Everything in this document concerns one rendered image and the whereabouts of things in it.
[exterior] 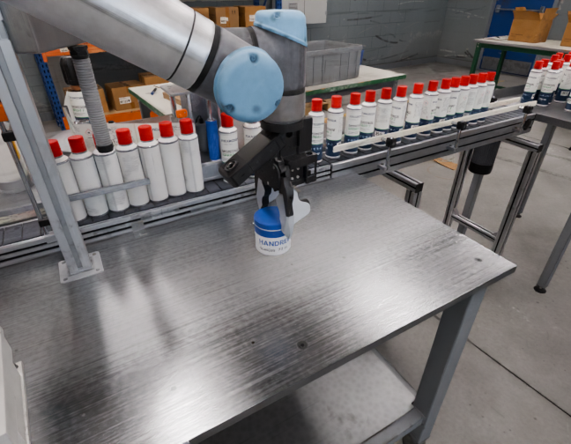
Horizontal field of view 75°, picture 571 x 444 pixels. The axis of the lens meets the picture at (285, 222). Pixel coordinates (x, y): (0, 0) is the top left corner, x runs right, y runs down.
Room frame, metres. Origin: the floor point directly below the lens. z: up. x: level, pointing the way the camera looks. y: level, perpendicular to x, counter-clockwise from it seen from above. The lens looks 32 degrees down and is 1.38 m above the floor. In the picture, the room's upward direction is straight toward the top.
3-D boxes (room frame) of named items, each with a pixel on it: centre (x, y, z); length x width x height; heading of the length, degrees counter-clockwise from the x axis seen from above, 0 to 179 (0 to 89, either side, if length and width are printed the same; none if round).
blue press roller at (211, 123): (1.05, 0.21, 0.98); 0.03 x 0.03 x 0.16
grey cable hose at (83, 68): (0.77, 0.39, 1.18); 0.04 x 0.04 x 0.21
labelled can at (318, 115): (1.17, -0.10, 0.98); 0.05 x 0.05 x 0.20
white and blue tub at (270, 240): (0.59, 0.02, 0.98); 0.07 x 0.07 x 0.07
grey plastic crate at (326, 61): (2.89, -0.20, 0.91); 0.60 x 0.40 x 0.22; 127
